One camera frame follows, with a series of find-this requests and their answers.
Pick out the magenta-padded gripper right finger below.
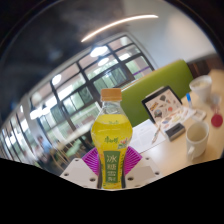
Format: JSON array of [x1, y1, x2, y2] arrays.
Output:
[[123, 145, 163, 188]]

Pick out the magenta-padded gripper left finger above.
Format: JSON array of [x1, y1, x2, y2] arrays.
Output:
[[59, 147, 101, 190]]

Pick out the yellow drink bottle orange cap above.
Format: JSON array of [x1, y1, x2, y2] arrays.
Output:
[[90, 87, 134, 190]]

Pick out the pen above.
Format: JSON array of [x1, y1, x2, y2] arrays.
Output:
[[151, 124, 162, 145]]

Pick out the person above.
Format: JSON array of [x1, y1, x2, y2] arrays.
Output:
[[34, 134, 53, 161]]

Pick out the small dark box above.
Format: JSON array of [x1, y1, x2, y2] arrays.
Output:
[[164, 122, 187, 142]]

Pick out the white ceramic mug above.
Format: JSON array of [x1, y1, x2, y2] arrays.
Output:
[[185, 120, 211, 162]]

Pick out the colourful printed sheet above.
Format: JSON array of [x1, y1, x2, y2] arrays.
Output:
[[156, 106, 198, 133]]

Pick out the black-framed tablet with pictures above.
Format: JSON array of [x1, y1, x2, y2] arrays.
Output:
[[141, 85, 183, 124]]

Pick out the large dark-framed window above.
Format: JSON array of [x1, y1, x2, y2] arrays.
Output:
[[0, 34, 156, 161]]

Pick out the small white box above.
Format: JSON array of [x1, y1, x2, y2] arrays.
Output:
[[191, 109, 208, 122]]

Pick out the green upholstered bench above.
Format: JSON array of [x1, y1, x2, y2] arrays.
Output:
[[119, 59, 194, 128]]

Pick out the small blue-capped white bottle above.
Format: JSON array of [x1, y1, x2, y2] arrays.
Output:
[[185, 92, 194, 109]]

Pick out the white bowl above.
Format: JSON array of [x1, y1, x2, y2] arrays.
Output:
[[188, 75, 213, 104]]

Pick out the black pendant lamps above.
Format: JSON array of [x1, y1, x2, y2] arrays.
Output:
[[29, 45, 111, 121]]

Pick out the long curved ceiling light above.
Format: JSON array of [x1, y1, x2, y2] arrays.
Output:
[[80, 14, 160, 43]]

